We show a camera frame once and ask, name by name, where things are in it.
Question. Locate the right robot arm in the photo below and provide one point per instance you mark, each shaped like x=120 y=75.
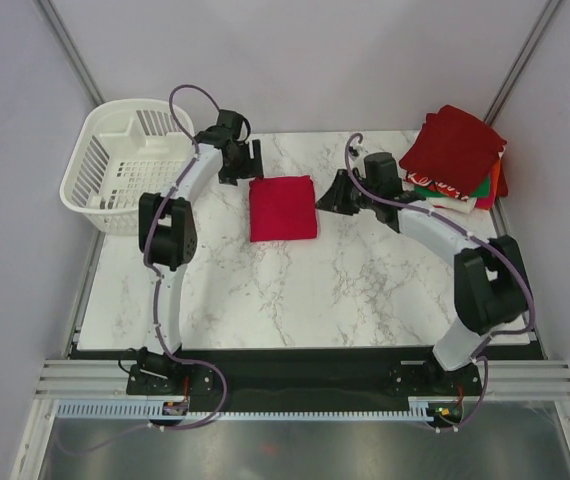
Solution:
x=491 y=288

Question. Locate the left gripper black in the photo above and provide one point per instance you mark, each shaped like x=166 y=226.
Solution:
x=252 y=168

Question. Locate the slotted cable duct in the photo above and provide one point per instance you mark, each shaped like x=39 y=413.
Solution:
x=417 y=409

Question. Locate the aluminium frame rail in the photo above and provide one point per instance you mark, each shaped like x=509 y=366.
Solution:
x=509 y=380

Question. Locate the dark red folded shirt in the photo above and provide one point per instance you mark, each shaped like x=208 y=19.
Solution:
x=455 y=148

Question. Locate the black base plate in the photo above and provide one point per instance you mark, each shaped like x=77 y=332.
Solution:
x=319 y=379

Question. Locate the white folded shirt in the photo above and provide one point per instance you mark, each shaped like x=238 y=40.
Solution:
x=447 y=203

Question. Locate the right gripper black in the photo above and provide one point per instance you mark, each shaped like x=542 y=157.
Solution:
x=335 y=199

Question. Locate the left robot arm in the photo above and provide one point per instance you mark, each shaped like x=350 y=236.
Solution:
x=167 y=229

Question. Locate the green folded shirt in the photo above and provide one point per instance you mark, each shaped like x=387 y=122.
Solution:
x=482 y=190

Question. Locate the red patterned folded shirt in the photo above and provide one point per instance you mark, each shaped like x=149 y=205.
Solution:
x=431 y=188

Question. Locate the orange folded shirt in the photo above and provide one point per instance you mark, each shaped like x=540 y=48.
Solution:
x=498 y=188

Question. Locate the crimson red t shirt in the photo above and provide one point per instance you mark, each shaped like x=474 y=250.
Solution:
x=282 y=209

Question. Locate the white plastic laundry basket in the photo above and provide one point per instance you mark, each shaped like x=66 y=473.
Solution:
x=125 y=148

